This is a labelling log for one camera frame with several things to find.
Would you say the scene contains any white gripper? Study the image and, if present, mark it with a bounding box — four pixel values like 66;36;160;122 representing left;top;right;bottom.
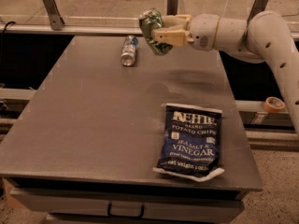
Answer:
151;14;220;51

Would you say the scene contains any green soda can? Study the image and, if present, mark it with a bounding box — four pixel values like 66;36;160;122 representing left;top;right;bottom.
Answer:
139;8;173;55

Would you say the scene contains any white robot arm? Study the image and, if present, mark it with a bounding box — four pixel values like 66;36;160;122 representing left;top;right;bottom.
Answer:
150;11;299;134

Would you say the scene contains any silver blue soda can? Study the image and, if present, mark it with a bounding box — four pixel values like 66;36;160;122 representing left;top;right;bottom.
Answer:
121;35;138;66

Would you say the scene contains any blue potato chips bag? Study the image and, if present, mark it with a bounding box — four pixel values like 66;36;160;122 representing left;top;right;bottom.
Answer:
153;103;224;182

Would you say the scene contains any orange tape roll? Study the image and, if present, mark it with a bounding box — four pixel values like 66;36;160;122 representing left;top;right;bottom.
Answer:
263;96;285;113

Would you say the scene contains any middle metal bracket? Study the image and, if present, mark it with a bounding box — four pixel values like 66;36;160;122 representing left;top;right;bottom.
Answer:
166;0;178;15

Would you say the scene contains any metal bracket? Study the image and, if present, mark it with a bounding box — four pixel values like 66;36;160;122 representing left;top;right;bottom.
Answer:
166;0;178;15
247;0;269;26
42;0;64;31

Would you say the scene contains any right metal bracket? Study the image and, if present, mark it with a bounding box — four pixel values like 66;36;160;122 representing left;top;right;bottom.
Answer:
247;0;269;26

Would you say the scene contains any left metal bracket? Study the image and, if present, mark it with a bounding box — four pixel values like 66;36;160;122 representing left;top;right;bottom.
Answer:
42;0;64;31

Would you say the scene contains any black cable left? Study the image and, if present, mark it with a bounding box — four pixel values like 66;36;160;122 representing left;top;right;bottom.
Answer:
0;21;17;67

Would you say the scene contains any metal rail behind table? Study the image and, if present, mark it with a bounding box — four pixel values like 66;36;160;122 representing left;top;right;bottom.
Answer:
0;23;299;42

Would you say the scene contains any grey drawer with handle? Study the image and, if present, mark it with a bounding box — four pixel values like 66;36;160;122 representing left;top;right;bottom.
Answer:
10;188;244;224

